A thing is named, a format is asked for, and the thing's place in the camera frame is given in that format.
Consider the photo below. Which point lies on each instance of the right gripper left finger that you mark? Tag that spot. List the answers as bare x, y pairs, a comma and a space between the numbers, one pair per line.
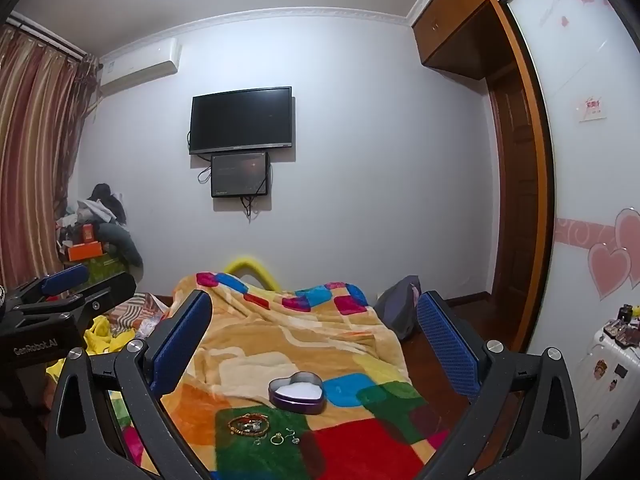
84, 439

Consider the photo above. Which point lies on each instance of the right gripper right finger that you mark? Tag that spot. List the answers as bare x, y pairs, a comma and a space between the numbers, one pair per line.
522, 420

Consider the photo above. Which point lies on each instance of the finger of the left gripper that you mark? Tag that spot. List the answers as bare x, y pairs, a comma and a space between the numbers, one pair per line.
51, 285
85, 305

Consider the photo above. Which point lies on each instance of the purple heart-shaped tin box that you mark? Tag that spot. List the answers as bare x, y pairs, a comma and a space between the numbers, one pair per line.
300, 393

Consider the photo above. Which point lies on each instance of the orange box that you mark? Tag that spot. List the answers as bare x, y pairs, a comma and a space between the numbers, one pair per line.
81, 252

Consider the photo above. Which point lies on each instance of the yellow cloth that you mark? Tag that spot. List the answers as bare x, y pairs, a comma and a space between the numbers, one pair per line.
107, 334

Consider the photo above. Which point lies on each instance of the pile of clothes and boxes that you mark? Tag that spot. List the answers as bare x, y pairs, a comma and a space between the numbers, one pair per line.
102, 217

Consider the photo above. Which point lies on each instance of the striped patterned pillow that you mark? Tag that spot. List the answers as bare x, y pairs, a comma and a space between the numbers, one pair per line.
140, 313

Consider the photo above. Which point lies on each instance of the yellow foam tube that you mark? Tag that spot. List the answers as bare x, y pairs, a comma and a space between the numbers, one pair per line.
246, 265

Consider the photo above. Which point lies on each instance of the striped red curtain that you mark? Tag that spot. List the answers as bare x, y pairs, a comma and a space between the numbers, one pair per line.
45, 95

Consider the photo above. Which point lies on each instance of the grey purple backpack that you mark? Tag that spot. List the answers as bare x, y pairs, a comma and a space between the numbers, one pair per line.
396, 307

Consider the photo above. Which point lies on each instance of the white air conditioner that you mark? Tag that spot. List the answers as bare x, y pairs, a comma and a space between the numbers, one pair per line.
140, 66

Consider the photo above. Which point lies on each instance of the colourful patchwork fleece blanket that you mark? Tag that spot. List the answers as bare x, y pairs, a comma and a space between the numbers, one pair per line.
375, 424

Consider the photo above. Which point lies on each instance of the brown wooden door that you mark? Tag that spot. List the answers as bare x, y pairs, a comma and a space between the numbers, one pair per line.
518, 204

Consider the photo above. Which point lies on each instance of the brown wooden wardrobe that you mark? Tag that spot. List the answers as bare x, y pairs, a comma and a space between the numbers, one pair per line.
468, 38

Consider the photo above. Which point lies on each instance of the white sliding door with hearts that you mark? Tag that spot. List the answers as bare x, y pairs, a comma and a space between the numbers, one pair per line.
587, 67

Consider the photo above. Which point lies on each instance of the small black wall monitor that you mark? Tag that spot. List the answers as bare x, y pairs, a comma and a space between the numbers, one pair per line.
237, 175

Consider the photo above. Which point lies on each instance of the black wall television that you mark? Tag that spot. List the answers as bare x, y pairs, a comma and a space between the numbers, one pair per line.
241, 120

